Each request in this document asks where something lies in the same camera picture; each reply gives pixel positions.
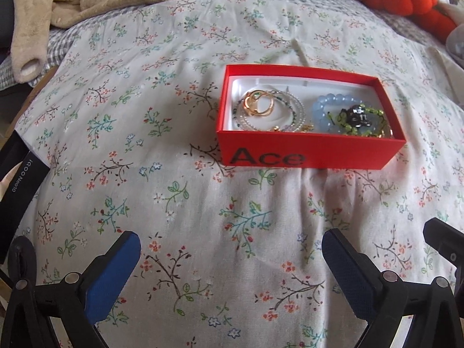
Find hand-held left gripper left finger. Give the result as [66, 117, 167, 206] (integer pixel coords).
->
[0, 230, 142, 348]

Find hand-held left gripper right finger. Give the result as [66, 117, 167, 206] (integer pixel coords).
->
[322, 228, 464, 348]

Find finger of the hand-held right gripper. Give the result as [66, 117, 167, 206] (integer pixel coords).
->
[423, 217, 464, 292]

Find red cardboard box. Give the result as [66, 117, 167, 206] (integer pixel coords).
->
[216, 64, 407, 170]

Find light green bead bracelet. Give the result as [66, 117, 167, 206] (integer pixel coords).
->
[326, 106, 391, 137]

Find black hair clip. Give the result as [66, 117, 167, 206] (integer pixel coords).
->
[339, 104, 369, 127]

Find thin dark green bracelet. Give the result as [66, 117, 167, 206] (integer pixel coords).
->
[234, 92, 300, 130]

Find gold hoop earrings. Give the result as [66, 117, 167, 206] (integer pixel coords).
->
[243, 90, 280, 117]

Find floral bedsheet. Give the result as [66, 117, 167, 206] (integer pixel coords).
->
[14, 0, 464, 348]

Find black phone box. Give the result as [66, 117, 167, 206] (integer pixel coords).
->
[0, 130, 50, 265]

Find orange plush toy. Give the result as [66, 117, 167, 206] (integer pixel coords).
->
[362, 0, 458, 43]

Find dark grey cloth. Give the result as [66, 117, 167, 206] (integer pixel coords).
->
[0, 0, 17, 50]

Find blue bead bracelet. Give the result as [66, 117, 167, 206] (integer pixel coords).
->
[312, 93, 364, 135]

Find clear bead bracelet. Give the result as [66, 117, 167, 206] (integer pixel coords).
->
[235, 92, 307, 132]

